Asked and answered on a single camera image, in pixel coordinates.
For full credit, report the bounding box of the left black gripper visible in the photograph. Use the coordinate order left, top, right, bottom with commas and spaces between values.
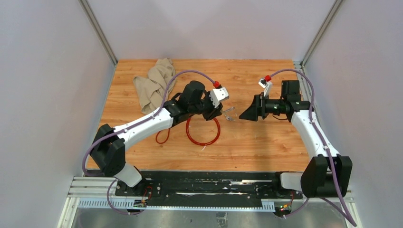
190, 91, 223, 122

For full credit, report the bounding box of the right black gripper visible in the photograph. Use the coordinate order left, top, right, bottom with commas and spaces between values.
239, 93, 286, 122

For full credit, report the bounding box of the brass padlock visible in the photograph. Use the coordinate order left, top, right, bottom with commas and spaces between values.
222, 107, 235, 121

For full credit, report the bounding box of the red cable lock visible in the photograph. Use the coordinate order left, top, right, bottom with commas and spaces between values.
185, 118, 221, 147

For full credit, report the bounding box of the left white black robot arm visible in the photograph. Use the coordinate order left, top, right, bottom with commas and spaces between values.
88, 81, 229, 196

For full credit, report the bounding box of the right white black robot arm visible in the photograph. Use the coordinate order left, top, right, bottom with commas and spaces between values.
240, 78, 353, 198

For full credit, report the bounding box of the beige cloth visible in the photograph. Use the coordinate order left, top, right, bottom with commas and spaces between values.
133, 58, 176, 115

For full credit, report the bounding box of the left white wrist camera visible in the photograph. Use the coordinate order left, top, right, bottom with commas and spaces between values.
209, 81, 230, 108

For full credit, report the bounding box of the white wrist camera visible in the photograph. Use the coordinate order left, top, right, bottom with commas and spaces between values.
209, 81, 230, 108
258, 75, 273, 98

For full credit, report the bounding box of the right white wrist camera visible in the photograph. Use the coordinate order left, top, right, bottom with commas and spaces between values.
258, 75, 273, 98

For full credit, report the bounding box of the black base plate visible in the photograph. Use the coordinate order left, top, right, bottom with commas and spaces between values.
109, 171, 303, 211

